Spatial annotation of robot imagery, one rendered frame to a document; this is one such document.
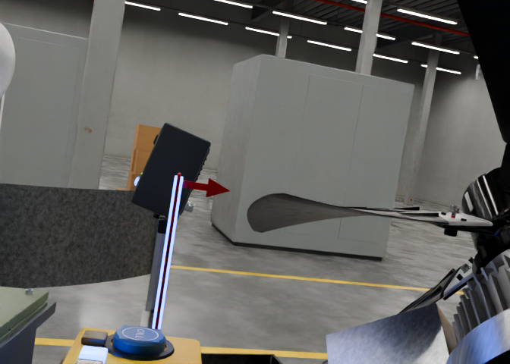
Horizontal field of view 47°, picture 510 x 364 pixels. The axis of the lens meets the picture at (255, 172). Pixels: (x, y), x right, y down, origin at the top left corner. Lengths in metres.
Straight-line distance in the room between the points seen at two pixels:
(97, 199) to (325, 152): 4.88
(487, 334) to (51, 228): 2.00
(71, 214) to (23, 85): 4.29
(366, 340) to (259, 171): 6.14
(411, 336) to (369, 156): 6.64
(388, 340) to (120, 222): 1.97
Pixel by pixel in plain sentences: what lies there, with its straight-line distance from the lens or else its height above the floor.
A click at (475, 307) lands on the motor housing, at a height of 1.10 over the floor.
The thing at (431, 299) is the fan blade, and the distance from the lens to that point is 0.86.
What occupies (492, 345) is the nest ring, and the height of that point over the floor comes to 1.09.
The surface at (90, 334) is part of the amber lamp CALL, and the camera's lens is 0.48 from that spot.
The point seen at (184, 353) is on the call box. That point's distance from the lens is 0.48.
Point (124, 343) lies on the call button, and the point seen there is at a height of 1.08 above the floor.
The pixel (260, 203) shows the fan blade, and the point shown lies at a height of 1.17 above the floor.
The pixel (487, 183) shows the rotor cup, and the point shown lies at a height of 1.24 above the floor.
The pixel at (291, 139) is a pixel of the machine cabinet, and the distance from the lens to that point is 6.96.
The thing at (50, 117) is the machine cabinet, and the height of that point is 1.17.
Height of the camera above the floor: 1.24
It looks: 3 degrees down
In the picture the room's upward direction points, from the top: 9 degrees clockwise
